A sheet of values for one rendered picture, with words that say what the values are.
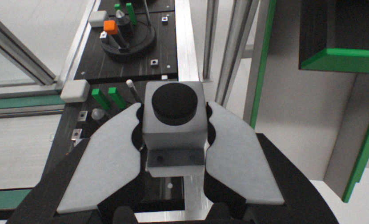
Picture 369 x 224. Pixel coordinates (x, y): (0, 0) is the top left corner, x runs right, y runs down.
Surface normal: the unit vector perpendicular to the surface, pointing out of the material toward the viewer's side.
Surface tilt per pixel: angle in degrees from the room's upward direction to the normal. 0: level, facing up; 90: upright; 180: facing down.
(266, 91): 45
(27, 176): 0
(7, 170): 0
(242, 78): 0
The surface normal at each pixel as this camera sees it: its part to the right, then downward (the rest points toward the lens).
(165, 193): -0.04, -0.49
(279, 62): -0.11, 0.27
